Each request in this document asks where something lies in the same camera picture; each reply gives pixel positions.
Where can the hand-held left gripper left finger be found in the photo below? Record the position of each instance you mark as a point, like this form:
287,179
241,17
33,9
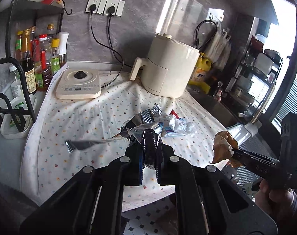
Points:
114,176

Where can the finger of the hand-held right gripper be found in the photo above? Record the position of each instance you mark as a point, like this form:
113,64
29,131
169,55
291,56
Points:
258,158
263,170

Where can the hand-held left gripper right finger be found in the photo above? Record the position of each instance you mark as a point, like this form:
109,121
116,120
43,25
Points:
187,176

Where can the brown paper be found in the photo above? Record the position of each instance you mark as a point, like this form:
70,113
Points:
223,146

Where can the silver foil wrapper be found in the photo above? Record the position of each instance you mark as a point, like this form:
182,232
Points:
141,129

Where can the person's right hand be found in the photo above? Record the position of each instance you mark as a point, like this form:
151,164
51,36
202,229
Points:
275,200

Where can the blue and white carton box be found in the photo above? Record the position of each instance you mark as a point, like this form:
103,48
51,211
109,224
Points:
171,131

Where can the crumpled clear plastic wrap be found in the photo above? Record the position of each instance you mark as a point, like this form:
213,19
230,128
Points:
181,124

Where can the window blinds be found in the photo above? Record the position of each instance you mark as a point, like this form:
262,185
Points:
295,93

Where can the red plastic wrapper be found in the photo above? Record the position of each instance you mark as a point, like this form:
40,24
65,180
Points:
174,113

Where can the steel sink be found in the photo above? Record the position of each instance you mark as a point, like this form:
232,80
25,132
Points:
217,110

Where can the floral printed tablecloth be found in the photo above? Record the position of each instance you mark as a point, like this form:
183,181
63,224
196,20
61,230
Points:
77,117

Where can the crumpled foil ball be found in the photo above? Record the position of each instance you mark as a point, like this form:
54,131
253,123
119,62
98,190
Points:
156,109

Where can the metal faucet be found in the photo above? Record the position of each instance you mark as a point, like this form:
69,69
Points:
218,91

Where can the black dish rack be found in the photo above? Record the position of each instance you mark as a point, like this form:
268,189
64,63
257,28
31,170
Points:
241,71

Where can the cream induction cooker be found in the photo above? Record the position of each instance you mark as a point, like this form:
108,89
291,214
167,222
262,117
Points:
78,83

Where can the yellow detergent bottle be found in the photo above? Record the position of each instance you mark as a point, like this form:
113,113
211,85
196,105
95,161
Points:
202,71

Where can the white plastic tub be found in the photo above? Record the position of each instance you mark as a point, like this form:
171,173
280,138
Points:
16,127

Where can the cream air fryer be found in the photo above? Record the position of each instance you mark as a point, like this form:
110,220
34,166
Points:
168,66

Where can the small white plastic bottle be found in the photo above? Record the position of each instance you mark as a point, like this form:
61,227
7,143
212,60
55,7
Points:
15,89

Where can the row of condiment bottles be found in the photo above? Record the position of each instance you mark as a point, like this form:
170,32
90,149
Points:
42,63

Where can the white oil sprayer bottle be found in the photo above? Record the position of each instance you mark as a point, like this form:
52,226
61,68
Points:
63,46

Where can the black spice rack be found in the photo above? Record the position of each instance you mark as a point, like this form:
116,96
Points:
21,66

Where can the metal wall hook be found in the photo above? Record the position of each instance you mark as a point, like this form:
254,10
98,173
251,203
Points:
215,14

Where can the white wall outlet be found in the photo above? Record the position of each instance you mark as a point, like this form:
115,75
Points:
114,7
94,5

